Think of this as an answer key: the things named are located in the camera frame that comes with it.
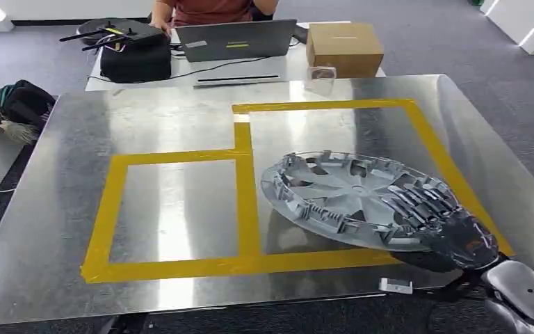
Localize person's hand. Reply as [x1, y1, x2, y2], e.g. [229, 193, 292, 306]
[149, 17, 174, 36]

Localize yellow bench tape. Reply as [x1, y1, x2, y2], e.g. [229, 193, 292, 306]
[79, 97, 516, 285]

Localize grey laptop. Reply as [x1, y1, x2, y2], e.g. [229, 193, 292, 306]
[175, 19, 298, 63]

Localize white desk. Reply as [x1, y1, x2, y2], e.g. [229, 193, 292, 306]
[84, 20, 387, 92]

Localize silver plastic wheel cover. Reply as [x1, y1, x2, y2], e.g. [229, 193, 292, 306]
[260, 150, 462, 253]

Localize black square bag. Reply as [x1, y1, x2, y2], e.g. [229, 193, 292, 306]
[99, 40, 173, 84]

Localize brown cardboard box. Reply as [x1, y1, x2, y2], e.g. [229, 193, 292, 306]
[305, 22, 385, 80]

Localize white angled furniture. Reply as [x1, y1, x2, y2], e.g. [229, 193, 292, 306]
[480, 0, 534, 56]

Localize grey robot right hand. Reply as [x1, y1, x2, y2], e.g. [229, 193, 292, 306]
[381, 183, 501, 273]

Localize black device with antennas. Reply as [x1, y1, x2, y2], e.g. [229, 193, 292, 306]
[59, 17, 170, 52]

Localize small white block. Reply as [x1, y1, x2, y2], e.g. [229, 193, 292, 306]
[378, 277, 414, 296]

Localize black bag with brush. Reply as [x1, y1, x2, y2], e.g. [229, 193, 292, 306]
[0, 79, 58, 147]

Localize person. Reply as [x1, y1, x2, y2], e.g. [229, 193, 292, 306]
[149, 0, 280, 36]

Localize clear plastic container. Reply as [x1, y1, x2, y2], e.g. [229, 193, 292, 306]
[307, 65, 339, 97]

